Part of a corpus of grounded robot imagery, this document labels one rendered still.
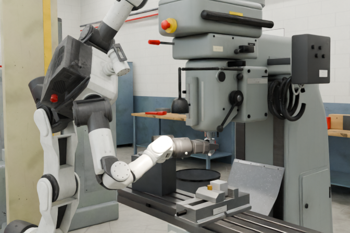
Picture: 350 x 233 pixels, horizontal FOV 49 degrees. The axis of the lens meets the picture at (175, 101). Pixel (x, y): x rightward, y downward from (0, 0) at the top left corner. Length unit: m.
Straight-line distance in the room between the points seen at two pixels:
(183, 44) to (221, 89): 0.26
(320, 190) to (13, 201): 2.16
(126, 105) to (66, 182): 7.18
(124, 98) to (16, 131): 6.14
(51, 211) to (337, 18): 5.02
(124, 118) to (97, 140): 7.58
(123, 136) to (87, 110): 7.57
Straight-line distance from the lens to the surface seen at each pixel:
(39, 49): 3.18
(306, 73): 1.71
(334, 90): 6.10
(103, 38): 1.90
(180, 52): 1.72
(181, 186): 3.70
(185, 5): 1.58
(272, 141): 2.03
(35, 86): 2.04
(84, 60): 1.72
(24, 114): 3.13
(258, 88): 1.84
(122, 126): 9.10
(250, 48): 1.74
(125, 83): 9.10
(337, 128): 5.56
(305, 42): 1.72
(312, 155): 2.15
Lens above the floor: 1.53
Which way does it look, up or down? 3 degrees down
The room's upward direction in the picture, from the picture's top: 1 degrees counter-clockwise
